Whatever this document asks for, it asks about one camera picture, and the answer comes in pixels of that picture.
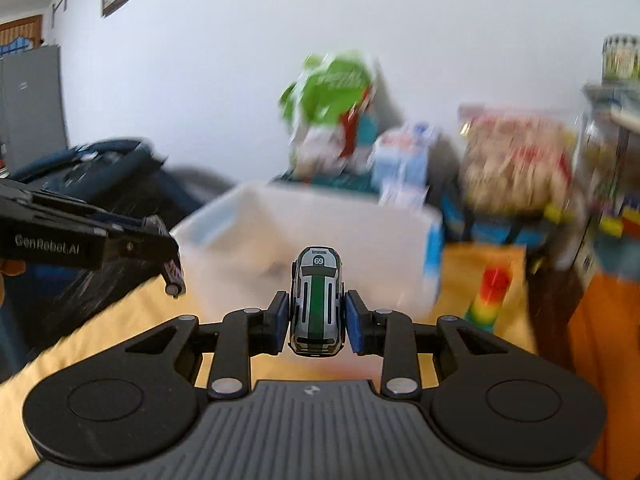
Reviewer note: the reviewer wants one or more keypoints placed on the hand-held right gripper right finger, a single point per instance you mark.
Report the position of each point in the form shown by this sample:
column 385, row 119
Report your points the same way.
column 356, row 322

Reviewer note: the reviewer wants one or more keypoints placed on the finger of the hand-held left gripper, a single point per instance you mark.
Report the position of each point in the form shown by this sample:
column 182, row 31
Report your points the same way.
column 137, row 252
column 125, row 225

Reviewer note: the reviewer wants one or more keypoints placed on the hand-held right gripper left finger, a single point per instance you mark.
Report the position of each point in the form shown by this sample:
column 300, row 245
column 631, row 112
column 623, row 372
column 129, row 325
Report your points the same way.
column 282, row 320

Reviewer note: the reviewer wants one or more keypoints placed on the silver toy car green stripe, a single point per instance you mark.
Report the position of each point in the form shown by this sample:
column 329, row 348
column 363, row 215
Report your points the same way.
column 317, row 305

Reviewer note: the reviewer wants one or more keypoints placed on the white plastic container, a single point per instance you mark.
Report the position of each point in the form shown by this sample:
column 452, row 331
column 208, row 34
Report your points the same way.
column 250, row 230

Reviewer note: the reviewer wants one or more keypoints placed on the person's left hand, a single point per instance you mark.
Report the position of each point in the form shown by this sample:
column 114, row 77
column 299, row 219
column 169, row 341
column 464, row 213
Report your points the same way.
column 11, row 267

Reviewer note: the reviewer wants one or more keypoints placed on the dark blue bag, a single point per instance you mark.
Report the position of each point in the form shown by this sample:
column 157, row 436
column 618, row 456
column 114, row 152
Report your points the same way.
column 100, row 175

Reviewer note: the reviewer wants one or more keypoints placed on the yellow cloth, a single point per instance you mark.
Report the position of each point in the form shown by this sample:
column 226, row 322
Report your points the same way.
column 125, row 320

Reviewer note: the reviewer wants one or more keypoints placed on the grey cabinet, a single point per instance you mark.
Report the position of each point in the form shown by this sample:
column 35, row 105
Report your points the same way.
column 30, row 105

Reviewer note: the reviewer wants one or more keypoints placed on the blue cardboard box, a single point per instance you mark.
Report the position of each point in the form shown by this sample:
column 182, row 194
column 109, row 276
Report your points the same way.
column 495, row 232

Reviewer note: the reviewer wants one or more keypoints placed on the blue white carton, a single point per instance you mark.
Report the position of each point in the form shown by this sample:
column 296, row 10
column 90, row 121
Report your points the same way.
column 405, row 160

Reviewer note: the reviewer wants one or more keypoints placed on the beige snack bag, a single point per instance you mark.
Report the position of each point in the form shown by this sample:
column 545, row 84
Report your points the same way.
column 515, row 160

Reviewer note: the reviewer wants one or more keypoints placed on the green white plastic bag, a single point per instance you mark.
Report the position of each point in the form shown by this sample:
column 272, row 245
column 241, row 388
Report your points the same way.
column 335, row 90

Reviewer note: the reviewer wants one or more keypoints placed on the orange cabinet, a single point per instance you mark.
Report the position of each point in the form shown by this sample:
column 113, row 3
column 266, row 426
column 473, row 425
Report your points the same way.
column 605, row 360

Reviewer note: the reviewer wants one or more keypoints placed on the shelf with colourful boxes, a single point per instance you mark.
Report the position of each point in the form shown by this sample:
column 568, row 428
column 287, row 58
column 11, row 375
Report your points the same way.
column 615, row 160

